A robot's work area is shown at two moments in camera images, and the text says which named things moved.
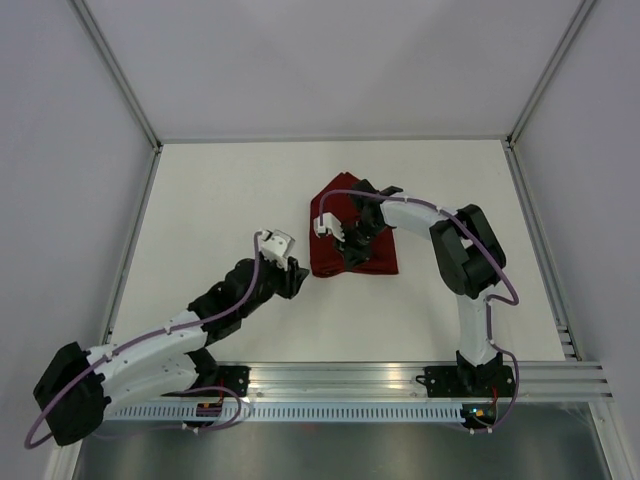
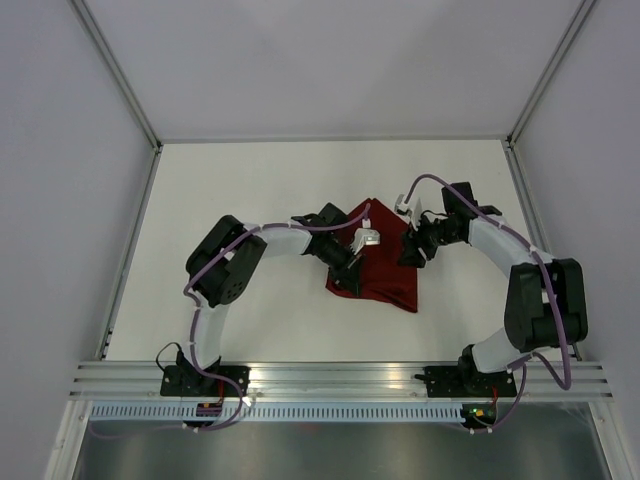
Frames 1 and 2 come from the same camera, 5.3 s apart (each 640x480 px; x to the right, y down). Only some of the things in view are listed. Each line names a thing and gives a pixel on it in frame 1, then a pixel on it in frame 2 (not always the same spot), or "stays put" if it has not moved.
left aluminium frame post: [117, 72] stays put
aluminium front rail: [406, 380] stays put
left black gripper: [292, 279] → [348, 273]
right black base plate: [468, 381] stays put
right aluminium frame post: [568, 38] stays put
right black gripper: [352, 255] → [410, 241]
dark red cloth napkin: [326, 260] → [331, 282]
